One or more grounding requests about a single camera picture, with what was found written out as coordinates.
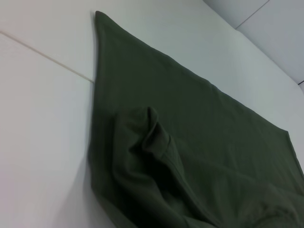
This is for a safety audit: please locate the dark green shirt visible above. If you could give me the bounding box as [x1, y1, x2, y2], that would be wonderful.
[86, 10, 304, 228]

